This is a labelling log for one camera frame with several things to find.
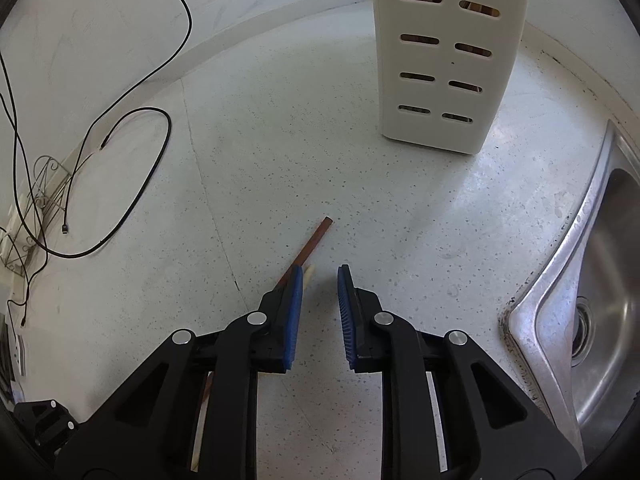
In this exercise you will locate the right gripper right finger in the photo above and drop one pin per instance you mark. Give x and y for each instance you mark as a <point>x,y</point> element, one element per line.
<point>449,410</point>

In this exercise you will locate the stainless steel sink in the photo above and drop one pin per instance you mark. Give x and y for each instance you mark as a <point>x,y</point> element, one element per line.
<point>577,326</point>

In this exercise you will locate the reddish brown chopstick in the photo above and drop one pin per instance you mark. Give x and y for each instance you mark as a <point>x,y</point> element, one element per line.
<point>308,249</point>

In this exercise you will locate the wire rack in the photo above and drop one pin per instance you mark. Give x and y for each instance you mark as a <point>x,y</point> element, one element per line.
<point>47,191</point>

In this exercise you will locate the pale wooden chopstick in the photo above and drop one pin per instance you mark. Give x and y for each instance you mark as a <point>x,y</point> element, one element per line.
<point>307,275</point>

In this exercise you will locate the cream plastic utensil holder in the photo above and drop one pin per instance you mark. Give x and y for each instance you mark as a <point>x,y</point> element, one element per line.
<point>443,67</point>

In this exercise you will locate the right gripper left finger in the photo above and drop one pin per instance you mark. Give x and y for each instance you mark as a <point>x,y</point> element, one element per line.
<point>193,400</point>

